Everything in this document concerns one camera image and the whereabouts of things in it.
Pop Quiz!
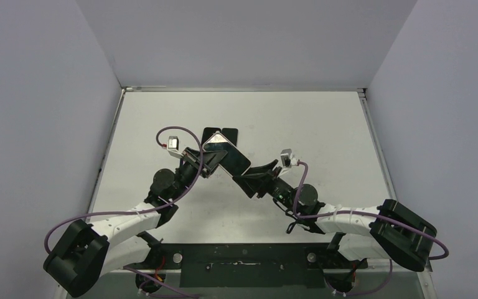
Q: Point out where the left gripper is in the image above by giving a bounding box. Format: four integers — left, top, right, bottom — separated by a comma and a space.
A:
171, 147, 228, 201

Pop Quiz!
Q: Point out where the black phone case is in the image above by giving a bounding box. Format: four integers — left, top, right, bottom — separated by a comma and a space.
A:
201, 127, 221, 145

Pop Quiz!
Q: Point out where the cream-edged spare phone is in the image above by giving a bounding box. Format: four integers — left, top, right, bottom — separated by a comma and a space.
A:
203, 131, 251, 176

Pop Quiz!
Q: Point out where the black phone white edge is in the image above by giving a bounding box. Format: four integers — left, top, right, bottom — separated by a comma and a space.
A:
221, 128, 238, 146

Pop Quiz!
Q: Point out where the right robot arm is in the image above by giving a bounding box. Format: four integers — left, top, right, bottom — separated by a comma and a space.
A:
232, 163, 438, 272

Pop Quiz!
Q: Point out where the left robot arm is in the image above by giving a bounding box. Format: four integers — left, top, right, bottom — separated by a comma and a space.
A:
43, 148, 228, 297

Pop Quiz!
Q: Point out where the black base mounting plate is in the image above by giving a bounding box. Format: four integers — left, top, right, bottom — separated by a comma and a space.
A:
131, 234, 368, 288

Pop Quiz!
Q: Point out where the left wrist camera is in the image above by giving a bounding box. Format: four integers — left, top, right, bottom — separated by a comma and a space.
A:
166, 136, 182, 159

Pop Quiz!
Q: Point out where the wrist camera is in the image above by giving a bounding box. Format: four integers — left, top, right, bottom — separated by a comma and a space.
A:
280, 149, 298, 168
166, 136, 182, 159

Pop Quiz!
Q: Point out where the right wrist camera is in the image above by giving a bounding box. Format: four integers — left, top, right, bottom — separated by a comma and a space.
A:
280, 149, 298, 168

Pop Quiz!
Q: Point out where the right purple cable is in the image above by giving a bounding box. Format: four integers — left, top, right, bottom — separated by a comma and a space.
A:
293, 161, 450, 298

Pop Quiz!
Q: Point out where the purple cable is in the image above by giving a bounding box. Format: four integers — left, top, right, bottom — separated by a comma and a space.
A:
293, 161, 450, 298
43, 126, 205, 299

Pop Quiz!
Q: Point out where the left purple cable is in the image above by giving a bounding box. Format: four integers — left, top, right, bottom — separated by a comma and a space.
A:
43, 126, 205, 299

